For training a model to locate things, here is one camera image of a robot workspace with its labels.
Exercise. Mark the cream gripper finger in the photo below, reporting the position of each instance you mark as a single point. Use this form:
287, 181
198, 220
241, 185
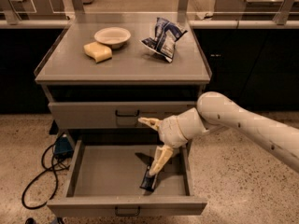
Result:
161, 157
153, 123

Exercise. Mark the grey drawer cabinet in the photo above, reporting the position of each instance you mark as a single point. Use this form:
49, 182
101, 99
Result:
133, 74

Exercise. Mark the grey background counter left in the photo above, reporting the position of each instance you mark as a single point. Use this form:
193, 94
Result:
21, 10

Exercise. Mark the closed top drawer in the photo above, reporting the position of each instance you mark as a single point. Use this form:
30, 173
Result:
107, 115

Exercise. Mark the open middle drawer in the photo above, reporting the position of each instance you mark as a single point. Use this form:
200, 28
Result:
105, 181

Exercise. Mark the yellow sponge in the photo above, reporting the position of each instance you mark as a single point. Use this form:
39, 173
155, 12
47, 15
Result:
97, 51

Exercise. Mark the white bowl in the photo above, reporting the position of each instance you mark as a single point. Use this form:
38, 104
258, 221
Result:
114, 37

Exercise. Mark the blue power adapter box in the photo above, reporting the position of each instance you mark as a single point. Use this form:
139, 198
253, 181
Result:
62, 148

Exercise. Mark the grey background counter right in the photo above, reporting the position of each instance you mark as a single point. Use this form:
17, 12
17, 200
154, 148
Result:
246, 10

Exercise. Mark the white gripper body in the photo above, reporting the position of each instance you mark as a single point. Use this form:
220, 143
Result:
170, 131

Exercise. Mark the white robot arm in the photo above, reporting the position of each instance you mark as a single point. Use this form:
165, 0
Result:
213, 111

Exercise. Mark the blue rxbar blueberry bar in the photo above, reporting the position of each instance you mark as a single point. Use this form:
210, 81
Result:
149, 181

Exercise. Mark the blue white chip bag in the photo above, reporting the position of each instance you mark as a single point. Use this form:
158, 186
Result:
167, 34

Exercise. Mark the grey background counter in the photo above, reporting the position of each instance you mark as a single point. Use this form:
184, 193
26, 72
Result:
246, 10
21, 10

